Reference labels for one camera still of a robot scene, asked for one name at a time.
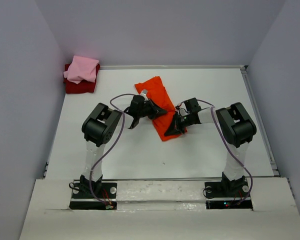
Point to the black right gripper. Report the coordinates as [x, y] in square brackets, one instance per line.
[175, 127]

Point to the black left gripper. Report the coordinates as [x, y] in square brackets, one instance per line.
[156, 111]

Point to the orange t shirt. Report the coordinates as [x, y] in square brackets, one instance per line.
[157, 92]

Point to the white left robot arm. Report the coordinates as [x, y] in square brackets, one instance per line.
[102, 130]

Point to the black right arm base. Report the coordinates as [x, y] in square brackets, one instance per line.
[218, 199]

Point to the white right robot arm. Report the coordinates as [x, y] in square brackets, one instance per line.
[236, 130]

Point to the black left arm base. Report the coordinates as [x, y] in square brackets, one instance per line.
[82, 198]

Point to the dark red folded t shirt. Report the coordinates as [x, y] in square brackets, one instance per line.
[81, 88]

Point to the pink folded t shirt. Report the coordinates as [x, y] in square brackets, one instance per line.
[81, 69]

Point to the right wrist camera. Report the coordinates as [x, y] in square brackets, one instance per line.
[181, 110]

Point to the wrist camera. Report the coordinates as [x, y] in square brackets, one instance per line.
[144, 94]
[181, 110]

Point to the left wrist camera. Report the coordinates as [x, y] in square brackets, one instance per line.
[144, 94]

